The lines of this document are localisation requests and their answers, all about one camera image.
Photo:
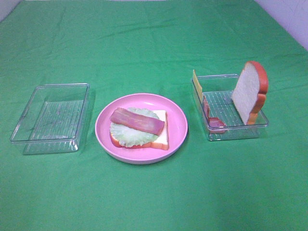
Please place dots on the green tablecloth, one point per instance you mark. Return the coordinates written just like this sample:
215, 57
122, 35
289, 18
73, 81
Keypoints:
121, 48

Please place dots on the toy lettuce leaf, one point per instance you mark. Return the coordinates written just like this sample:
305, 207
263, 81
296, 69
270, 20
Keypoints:
129, 137

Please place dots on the clear right plastic tray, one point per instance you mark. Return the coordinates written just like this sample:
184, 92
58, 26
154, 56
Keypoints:
218, 90

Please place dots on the pink round plate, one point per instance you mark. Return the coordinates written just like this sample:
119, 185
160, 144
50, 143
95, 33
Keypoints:
176, 120

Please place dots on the clear left plastic tray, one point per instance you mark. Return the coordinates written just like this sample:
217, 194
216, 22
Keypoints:
53, 120

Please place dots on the yellow toy cheese slice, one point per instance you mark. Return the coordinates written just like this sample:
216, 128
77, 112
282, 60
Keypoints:
197, 85

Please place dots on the toy bread slice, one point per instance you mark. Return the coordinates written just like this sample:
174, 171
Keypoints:
250, 91
161, 142

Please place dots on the clear plastic tray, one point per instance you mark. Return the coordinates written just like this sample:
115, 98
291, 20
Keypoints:
218, 90
53, 120

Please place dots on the toy bacon strip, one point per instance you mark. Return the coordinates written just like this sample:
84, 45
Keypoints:
140, 119
214, 122

